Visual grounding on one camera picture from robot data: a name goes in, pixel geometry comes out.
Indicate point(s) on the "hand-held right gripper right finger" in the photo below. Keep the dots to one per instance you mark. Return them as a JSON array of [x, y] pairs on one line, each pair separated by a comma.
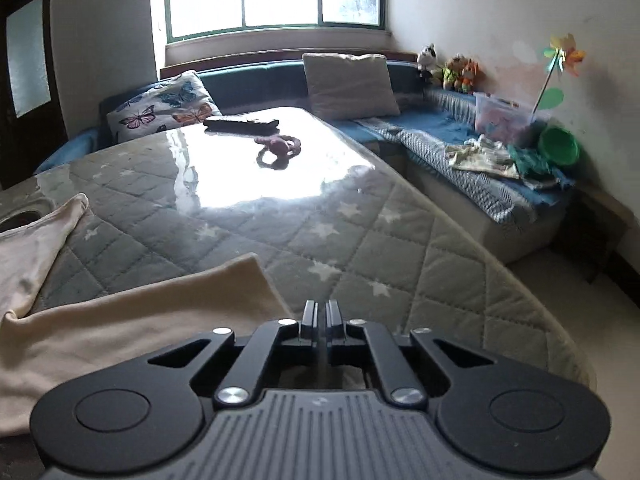
[[333, 325]]

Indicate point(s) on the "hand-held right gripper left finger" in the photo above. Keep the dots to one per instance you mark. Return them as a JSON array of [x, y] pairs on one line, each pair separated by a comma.
[[310, 325]]

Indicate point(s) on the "cream knit garment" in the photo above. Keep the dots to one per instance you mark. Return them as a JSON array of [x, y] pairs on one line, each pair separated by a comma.
[[125, 320]]

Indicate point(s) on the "grey quilted star table cover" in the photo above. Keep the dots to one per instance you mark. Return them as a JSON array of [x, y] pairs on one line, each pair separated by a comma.
[[300, 220]]

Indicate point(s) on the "pink hair scrunchie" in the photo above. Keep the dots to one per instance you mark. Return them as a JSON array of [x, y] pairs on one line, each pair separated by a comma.
[[282, 146]]

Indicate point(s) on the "black remote control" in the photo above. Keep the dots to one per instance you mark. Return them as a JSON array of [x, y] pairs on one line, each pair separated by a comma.
[[240, 124]]

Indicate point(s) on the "blue checked sofa blanket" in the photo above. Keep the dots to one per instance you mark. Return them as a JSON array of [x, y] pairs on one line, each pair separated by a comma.
[[440, 135]]

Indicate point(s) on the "pale patterned cloth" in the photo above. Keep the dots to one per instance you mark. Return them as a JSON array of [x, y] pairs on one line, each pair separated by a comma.
[[480, 157]]

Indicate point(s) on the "plain beige pillow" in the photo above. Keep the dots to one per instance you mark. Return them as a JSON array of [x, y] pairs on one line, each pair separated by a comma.
[[347, 82]]

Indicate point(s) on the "teal sofa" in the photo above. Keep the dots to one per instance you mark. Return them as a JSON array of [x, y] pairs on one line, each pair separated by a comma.
[[260, 80]]

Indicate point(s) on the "green crumpled cloth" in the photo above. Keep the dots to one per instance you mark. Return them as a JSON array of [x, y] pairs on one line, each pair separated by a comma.
[[530, 162]]

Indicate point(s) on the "butterfly print pillow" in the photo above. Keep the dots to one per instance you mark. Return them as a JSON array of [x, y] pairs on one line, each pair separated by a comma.
[[160, 105]]

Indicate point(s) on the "clear plastic storage box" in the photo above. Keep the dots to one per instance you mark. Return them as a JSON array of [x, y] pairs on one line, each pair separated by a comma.
[[505, 117]]

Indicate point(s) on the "yellow green plush toy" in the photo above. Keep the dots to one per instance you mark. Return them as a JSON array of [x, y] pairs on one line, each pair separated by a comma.
[[451, 72]]

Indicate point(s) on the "black and white cow plush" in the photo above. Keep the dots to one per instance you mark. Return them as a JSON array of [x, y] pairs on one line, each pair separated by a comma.
[[427, 60]]

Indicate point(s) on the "orange plush toy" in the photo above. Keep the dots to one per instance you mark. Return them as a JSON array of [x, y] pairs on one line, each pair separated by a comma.
[[470, 76]]

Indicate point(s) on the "green plastic bowl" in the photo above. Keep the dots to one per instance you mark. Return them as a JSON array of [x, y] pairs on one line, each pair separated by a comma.
[[559, 145]]

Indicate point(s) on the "colourful pinwheel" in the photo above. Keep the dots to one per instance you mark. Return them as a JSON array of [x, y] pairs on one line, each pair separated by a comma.
[[565, 55]]

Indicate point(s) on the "dark wooden door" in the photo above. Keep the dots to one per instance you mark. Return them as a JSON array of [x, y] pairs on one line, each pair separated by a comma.
[[25, 60]]

